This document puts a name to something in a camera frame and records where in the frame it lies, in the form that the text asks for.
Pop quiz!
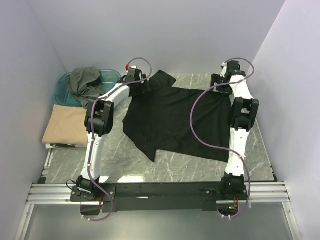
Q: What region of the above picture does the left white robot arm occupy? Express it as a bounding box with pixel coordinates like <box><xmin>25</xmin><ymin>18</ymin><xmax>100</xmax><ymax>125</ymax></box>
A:
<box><xmin>76</xmin><ymin>66</ymin><xmax>150</xmax><ymax>201</ymax></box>

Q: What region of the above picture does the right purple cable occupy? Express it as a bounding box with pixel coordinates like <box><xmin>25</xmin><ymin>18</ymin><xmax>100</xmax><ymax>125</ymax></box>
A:
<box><xmin>189</xmin><ymin>57</ymin><xmax>256</xmax><ymax>218</ymax></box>

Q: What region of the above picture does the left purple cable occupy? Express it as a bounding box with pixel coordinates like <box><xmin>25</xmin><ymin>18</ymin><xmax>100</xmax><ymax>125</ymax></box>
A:
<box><xmin>82</xmin><ymin>57</ymin><xmax>154</xmax><ymax>223</ymax></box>

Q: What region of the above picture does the aluminium frame rail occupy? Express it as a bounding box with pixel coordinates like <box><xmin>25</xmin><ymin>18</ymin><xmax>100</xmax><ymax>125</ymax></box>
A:
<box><xmin>26</xmin><ymin>182</ymin><xmax>291</xmax><ymax>205</ymax></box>

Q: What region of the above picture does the black t shirt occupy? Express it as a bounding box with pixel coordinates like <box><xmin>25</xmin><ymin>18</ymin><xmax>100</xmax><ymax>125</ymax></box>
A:
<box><xmin>123</xmin><ymin>70</ymin><xmax>231</xmax><ymax>163</ymax></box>

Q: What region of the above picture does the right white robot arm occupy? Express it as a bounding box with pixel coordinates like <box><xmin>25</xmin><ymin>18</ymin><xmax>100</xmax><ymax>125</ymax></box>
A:
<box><xmin>210</xmin><ymin>57</ymin><xmax>260</xmax><ymax>200</ymax></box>

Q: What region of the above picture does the folded tan t shirt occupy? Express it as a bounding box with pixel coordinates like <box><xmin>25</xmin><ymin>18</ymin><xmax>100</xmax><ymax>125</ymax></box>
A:
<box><xmin>42</xmin><ymin>104</ymin><xmax>88</xmax><ymax>147</ymax></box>

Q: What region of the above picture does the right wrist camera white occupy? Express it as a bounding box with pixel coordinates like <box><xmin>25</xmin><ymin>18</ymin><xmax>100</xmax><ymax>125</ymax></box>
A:
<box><xmin>220</xmin><ymin>62</ymin><xmax>228</xmax><ymax>78</ymax></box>

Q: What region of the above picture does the teal plastic bin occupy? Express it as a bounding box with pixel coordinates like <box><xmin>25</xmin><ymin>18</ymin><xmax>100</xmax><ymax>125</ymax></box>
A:
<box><xmin>55</xmin><ymin>69</ymin><xmax>121</xmax><ymax>107</ymax></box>

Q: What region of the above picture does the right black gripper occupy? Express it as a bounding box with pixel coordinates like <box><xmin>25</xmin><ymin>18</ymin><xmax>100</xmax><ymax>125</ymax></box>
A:
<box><xmin>208</xmin><ymin>74</ymin><xmax>232</xmax><ymax>97</ymax></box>

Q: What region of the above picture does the grey t shirt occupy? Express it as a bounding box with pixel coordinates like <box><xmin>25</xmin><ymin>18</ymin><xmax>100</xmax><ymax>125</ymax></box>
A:
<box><xmin>68</xmin><ymin>67</ymin><xmax>105</xmax><ymax>109</ymax></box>

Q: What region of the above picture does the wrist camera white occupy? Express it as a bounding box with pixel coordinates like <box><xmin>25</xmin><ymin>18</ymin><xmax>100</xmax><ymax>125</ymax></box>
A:
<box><xmin>125</xmin><ymin>64</ymin><xmax>138</xmax><ymax>73</ymax></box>
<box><xmin>220</xmin><ymin>62</ymin><xmax>228</xmax><ymax>78</ymax></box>

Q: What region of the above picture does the purple cable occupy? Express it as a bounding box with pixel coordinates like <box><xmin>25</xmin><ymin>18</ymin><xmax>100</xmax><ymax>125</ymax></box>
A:
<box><xmin>189</xmin><ymin>57</ymin><xmax>256</xmax><ymax>218</ymax></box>
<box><xmin>82</xmin><ymin>57</ymin><xmax>154</xmax><ymax>223</ymax></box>

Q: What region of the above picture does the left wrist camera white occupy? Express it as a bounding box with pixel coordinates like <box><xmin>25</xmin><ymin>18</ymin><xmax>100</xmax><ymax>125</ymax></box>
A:
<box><xmin>125</xmin><ymin>64</ymin><xmax>138</xmax><ymax>73</ymax></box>

